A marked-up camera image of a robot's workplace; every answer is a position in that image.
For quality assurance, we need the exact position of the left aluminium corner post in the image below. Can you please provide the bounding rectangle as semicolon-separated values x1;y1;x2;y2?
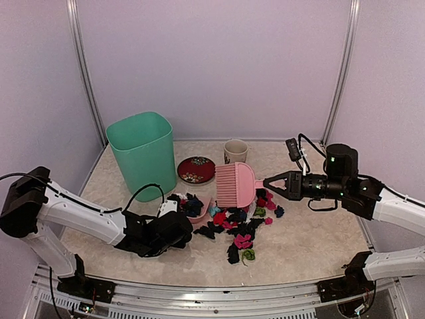
66;0;108;148

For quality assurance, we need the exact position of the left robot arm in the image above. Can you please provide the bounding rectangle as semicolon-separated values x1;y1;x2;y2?
1;166;193;296

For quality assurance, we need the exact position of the red floral round plate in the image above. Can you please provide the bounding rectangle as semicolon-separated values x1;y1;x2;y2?
177;156;215;184

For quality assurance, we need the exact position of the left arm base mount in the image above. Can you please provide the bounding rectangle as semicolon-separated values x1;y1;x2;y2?
57;254;116;304

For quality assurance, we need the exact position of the beige printed cup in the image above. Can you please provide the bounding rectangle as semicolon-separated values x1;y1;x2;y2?
224;139;248;164

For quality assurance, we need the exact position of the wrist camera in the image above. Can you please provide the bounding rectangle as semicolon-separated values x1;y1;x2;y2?
285;138;311;174
157;200;179;218

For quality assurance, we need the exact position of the aluminium corner post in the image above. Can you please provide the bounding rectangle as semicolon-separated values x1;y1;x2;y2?
320;0;361;146
66;0;108;148

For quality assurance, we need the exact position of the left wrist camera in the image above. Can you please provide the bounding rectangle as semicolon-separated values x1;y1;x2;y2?
157;200;179;218

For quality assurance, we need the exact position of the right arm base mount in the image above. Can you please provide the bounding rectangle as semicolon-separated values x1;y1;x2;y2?
317;251;376;302

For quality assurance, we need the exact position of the pink hand brush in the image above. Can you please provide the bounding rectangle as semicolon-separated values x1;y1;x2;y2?
215;162;265;208

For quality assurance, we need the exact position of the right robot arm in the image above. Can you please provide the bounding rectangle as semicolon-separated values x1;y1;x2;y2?
255;144;424;295

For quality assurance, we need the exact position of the pink dustpan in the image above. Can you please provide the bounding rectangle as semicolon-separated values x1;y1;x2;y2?
179;193;212;223

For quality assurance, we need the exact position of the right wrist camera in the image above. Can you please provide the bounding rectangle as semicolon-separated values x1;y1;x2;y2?
285;138;311;174

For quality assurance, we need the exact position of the aluminium front rail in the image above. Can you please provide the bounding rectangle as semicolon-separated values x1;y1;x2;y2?
20;266;409;318

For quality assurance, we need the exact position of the pile of paper scraps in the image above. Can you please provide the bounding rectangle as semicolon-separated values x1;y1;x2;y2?
167;189;285;265

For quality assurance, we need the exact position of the green paper scrap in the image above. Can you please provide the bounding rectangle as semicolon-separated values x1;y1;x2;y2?
241;249;256;266

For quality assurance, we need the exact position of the mint green waste bin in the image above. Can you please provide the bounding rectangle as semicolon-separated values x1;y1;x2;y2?
106;112;177;202

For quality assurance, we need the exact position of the right aluminium corner post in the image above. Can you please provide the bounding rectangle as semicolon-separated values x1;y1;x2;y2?
320;0;361;146

